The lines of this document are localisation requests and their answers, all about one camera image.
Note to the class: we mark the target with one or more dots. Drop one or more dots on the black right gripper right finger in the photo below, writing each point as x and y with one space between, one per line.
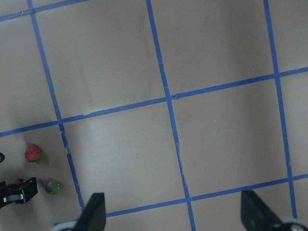
256 215

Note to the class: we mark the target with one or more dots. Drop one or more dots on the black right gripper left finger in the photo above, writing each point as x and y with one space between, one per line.
93 217

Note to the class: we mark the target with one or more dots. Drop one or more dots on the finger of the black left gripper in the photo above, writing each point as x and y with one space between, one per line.
21 193

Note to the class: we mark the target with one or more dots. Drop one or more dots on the red strawberry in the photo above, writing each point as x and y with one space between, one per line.
33 153
53 187

